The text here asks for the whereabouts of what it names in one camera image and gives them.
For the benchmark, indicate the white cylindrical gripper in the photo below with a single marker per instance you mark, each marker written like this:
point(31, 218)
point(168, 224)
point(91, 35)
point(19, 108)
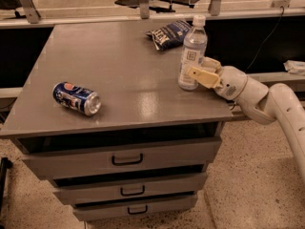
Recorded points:
point(231, 81)

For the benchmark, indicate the clear plastic water bottle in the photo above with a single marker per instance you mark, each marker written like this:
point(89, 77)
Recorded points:
point(194, 46)

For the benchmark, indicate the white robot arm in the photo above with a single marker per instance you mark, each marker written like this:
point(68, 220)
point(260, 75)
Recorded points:
point(260, 103)

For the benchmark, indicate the dark blue chip bag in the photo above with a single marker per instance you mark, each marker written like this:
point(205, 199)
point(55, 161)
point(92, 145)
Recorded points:
point(169, 36)

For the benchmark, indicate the top grey drawer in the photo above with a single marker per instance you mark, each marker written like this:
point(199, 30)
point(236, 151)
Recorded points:
point(125, 158)

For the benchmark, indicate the white packet on ledge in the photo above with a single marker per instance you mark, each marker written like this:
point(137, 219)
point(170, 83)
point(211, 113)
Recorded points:
point(295, 67)

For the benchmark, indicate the grey drawer cabinet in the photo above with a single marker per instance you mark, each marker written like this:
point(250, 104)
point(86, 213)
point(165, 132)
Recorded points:
point(140, 100)

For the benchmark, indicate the blue soda can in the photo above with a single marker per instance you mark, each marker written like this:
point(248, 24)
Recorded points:
point(82, 100)

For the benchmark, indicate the black object at left edge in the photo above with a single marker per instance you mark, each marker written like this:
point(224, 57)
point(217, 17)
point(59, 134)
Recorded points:
point(5, 164)

